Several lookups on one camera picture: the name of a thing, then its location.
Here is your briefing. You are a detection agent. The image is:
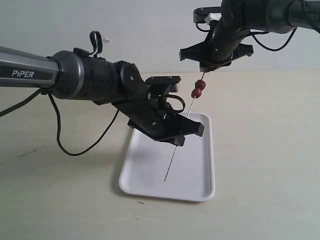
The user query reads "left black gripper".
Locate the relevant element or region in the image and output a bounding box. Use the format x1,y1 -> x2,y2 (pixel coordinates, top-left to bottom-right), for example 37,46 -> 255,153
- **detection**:
113,94 -> 204,147

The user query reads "thin metal skewer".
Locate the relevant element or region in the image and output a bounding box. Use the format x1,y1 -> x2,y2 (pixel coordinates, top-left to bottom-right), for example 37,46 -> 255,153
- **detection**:
164,72 -> 206,181

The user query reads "white rectangular plastic tray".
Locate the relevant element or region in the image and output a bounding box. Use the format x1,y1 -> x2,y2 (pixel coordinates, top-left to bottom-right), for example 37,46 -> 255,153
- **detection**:
118,112 -> 215,202

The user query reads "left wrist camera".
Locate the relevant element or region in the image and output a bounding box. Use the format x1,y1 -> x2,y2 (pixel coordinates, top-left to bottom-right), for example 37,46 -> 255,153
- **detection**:
145,75 -> 181,100

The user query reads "red date bottom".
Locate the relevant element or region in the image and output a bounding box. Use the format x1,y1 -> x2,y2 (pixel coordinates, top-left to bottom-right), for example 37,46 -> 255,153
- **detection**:
195,79 -> 206,91

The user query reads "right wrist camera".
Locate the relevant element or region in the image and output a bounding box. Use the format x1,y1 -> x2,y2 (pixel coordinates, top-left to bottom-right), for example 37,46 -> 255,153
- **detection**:
193,6 -> 222,25

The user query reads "red date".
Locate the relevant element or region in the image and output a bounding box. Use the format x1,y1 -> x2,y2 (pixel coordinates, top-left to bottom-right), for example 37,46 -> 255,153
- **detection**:
195,79 -> 206,91
191,88 -> 202,99

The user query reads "left grey black robot arm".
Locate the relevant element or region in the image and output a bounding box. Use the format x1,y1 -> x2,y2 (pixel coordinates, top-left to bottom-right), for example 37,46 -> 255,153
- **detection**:
0,47 -> 205,147

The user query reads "red date top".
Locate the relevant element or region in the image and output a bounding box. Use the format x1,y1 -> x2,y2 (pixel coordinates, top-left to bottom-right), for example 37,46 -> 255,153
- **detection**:
191,88 -> 202,99

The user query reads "right grey black robot arm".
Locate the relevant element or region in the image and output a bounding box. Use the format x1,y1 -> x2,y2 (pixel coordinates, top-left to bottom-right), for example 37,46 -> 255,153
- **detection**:
179,0 -> 320,73

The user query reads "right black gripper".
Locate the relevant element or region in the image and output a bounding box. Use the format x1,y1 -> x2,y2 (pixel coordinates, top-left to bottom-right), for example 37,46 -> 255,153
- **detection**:
179,22 -> 254,73

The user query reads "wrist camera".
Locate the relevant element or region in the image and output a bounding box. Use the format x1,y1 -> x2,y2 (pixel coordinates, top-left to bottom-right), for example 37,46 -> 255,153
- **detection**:
145,75 -> 181,100
193,6 -> 222,25

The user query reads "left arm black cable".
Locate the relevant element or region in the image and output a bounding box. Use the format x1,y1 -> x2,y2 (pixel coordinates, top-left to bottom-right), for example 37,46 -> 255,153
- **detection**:
0,31 -> 186,156

